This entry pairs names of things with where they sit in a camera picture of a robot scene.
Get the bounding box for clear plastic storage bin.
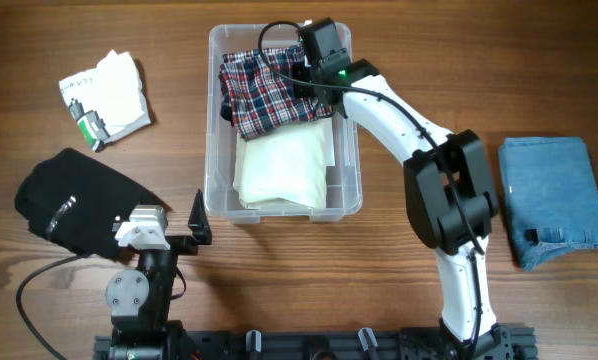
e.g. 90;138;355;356
204;24;363;224

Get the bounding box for red navy plaid shirt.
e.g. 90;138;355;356
218;45;334;141

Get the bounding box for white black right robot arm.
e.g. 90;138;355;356
291;60;499;359

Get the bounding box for cream folded cloth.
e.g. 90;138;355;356
233;118;334;210

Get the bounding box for blue denim jeans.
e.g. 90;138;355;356
499;137;598;271

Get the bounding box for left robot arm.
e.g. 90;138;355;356
93;191;212;360

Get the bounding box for black folded garment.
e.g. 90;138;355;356
14;148;162;259

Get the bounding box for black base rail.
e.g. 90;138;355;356
92;324;536;360

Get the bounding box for white printed folded shirt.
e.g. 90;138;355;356
59;51;152;152

